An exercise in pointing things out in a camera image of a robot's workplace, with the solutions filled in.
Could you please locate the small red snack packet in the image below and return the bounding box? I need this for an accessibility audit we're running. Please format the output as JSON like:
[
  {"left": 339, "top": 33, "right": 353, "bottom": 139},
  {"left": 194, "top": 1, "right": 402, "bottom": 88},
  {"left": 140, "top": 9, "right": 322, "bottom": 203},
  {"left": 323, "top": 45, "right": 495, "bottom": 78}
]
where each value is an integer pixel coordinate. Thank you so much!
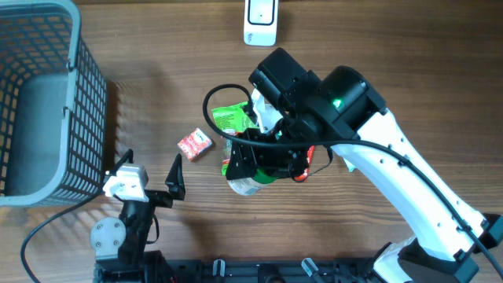
[{"left": 177, "top": 127, "right": 214, "bottom": 162}]

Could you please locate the white barcode scanner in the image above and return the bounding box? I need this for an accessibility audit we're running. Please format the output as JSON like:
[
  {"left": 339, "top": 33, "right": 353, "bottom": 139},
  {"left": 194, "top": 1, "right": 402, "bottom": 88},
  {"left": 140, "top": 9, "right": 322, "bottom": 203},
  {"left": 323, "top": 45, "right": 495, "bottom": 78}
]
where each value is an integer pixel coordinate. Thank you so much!
[{"left": 244, "top": 0, "right": 279, "bottom": 46}]

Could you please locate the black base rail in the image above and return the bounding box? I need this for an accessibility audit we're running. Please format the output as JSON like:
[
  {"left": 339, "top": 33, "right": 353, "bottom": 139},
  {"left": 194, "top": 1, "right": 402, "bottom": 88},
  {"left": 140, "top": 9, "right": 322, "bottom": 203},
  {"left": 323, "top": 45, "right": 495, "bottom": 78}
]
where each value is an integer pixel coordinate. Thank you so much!
[{"left": 93, "top": 251, "right": 378, "bottom": 283}]

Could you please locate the green snack packet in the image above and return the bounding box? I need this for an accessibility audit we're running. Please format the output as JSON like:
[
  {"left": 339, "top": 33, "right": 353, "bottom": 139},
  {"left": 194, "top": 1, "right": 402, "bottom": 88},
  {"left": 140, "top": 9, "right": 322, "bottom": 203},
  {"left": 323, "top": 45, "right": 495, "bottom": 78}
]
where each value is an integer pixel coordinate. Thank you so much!
[{"left": 211, "top": 101, "right": 260, "bottom": 177}]

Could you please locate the grey plastic shopping basket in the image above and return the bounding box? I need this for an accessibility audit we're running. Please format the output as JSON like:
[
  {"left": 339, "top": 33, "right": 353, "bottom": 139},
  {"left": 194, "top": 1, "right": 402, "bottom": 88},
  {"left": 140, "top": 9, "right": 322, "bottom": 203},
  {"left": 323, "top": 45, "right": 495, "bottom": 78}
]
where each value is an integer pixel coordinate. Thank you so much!
[{"left": 1, "top": 0, "right": 108, "bottom": 208}]

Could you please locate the green lid jar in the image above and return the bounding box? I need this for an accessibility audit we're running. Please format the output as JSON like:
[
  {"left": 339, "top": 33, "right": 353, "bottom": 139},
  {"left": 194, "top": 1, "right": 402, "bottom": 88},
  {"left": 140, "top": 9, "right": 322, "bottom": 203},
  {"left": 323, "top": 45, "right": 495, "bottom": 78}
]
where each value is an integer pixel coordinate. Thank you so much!
[{"left": 227, "top": 169, "right": 276, "bottom": 196}]

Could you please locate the red Nescafe sachet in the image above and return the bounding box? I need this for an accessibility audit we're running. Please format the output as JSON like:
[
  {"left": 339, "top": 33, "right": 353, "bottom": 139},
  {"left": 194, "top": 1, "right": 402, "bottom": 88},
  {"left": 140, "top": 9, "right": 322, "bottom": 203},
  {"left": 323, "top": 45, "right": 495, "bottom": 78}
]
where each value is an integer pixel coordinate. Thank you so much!
[{"left": 294, "top": 145, "right": 315, "bottom": 182}]

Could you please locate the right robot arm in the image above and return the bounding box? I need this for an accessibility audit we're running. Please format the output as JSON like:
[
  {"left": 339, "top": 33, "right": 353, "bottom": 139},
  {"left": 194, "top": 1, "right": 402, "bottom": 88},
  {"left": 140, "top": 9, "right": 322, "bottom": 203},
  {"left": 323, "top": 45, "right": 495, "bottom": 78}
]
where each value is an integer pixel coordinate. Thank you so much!
[{"left": 227, "top": 48, "right": 502, "bottom": 282}]

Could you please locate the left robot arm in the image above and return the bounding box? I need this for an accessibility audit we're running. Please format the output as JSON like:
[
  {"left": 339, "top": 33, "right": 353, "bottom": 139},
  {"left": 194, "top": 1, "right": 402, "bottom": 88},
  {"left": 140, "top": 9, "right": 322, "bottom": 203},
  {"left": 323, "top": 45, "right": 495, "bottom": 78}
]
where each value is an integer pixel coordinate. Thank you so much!
[{"left": 90, "top": 149, "right": 185, "bottom": 283}]

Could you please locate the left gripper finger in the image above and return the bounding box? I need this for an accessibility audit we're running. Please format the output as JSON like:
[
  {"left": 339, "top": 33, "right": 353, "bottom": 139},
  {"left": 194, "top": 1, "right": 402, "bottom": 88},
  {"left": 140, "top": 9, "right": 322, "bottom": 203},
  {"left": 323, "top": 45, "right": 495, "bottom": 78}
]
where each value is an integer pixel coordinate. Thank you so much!
[
  {"left": 105, "top": 149, "right": 134, "bottom": 175},
  {"left": 165, "top": 153, "right": 185, "bottom": 200}
]

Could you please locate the teal white tissue packet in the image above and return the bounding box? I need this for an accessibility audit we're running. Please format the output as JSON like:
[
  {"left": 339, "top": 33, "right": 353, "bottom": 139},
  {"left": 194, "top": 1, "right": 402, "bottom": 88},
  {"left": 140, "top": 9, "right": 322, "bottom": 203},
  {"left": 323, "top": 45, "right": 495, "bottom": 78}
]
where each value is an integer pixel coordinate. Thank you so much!
[{"left": 343, "top": 158, "right": 356, "bottom": 172}]

